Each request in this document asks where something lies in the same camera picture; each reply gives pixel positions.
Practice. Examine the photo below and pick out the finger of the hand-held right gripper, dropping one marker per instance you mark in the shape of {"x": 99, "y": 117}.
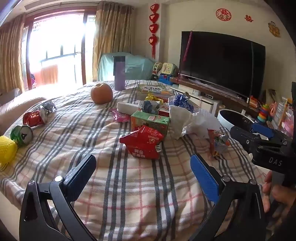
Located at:
{"x": 242, "y": 136}
{"x": 262, "y": 130}

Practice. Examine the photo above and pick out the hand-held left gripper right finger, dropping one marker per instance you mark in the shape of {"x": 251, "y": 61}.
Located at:
{"x": 204, "y": 177}

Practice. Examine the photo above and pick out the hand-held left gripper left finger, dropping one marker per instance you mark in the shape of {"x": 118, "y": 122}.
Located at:
{"x": 79, "y": 176}

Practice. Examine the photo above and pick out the white trash bin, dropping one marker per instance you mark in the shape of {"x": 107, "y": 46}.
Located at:
{"x": 223, "y": 119}

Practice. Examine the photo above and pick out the blue plastic wrapper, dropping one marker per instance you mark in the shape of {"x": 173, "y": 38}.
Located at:
{"x": 181, "y": 100}

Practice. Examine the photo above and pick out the white foam block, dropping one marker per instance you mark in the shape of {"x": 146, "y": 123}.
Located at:
{"x": 127, "y": 107}

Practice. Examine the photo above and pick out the white and blue wrapper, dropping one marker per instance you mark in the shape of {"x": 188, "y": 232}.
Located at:
{"x": 148, "y": 107}

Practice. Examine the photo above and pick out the yellow wrapper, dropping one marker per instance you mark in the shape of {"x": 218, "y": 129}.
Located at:
{"x": 152, "y": 97}

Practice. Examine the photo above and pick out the person's right hand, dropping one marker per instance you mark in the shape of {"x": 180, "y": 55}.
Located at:
{"x": 277, "y": 194}

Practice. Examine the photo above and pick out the pink toy basket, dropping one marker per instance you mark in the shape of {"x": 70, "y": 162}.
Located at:
{"x": 272, "y": 108}

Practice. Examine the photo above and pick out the colourful snack wrapper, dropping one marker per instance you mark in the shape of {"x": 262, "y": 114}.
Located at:
{"x": 217, "y": 141}

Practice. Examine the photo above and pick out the clear plastic drawer organizer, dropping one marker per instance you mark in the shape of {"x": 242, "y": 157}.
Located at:
{"x": 285, "y": 115}

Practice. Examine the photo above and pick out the beige bag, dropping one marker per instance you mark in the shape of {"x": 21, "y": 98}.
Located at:
{"x": 270, "y": 95}

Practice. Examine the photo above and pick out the crumpled white paper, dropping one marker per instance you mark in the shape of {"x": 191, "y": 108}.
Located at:
{"x": 204, "y": 122}

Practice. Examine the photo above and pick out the white television cabinet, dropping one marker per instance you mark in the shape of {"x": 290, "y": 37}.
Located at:
{"x": 208, "y": 102}

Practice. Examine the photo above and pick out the black set-top box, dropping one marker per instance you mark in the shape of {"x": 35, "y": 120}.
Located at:
{"x": 208, "y": 96}

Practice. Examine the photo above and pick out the crushed red carton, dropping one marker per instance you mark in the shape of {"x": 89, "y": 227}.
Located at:
{"x": 141, "y": 143}

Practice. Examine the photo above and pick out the crushed green can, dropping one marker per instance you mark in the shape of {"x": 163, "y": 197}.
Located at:
{"x": 22, "y": 135}

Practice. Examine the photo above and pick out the pink snack wrapper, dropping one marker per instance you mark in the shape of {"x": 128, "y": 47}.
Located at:
{"x": 121, "y": 116}

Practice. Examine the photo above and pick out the crushed red can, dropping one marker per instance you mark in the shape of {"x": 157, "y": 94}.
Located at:
{"x": 34, "y": 118}

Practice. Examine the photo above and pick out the black flat television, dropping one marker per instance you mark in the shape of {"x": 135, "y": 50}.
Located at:
{"x": 219, "y": 64}

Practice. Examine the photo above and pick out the crumpled silver wrapper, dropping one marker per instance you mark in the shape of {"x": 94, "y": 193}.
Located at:
{"x": 48, "y": 107}

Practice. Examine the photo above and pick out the green drink carton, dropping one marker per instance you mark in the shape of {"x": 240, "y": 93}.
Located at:
{"x": 150, "y": 121}

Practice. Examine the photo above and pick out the yellow foam fruit net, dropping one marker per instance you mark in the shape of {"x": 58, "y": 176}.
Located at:
{"x": 7, "y": 148}

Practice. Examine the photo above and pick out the red and white box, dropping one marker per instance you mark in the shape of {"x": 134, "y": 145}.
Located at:
{"x": 164, "y": 109}

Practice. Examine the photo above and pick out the orange-red apple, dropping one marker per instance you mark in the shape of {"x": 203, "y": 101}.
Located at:
{"x": 101, "y": 93}

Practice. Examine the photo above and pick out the blue toy cash register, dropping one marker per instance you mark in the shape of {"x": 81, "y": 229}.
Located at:
{"x": 165, "y": 79}

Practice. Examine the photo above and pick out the beige sofa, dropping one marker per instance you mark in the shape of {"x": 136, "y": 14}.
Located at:
{"x": 13, "y": 104}

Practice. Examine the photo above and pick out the green toy phone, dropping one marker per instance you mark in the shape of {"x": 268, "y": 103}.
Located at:
{"x": 168, "y": 69}

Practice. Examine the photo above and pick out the colourful children's book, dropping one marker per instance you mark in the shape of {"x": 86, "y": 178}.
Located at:
{"x": 153, "y": 90}

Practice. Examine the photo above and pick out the pink stick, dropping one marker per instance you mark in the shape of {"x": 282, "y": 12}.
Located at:
{"x": 187, "y": 47}

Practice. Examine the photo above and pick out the orange hanging cloth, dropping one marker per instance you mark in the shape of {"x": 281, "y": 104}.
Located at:
{"x": 49, "y": 74}

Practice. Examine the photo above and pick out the purple water bottle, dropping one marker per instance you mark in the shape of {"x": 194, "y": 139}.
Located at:
{"x": 119, "y": 76}

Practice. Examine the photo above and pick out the white and red toy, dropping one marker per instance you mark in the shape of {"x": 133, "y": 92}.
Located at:
{"x": 158, "y": 68}

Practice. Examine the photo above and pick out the teal cloth furniture cover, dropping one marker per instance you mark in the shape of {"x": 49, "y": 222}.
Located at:
{"x": 136, "y": 67}

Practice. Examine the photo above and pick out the balcony glass door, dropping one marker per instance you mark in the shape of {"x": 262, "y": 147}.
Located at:
{"x": 60, "y": 46}

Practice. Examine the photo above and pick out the beige curtain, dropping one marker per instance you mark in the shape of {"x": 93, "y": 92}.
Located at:
{"x": 111, "y": 39}
{"x": 9, "y": 53}

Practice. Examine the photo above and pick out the red heart hanging decoration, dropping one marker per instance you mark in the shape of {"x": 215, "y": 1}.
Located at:
{"x": 153, "y": 25}

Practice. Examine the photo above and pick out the gold cartoon wall decoration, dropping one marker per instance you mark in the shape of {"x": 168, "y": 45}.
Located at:
{"x": 274, "y": 29}

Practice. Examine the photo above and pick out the small red wall sticker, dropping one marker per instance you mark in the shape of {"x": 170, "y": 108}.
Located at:
{"x": 249, "y": 18}

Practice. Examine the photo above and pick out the round red wall sticker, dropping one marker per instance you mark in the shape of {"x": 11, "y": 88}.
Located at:
{"x": 223, "y": 14}

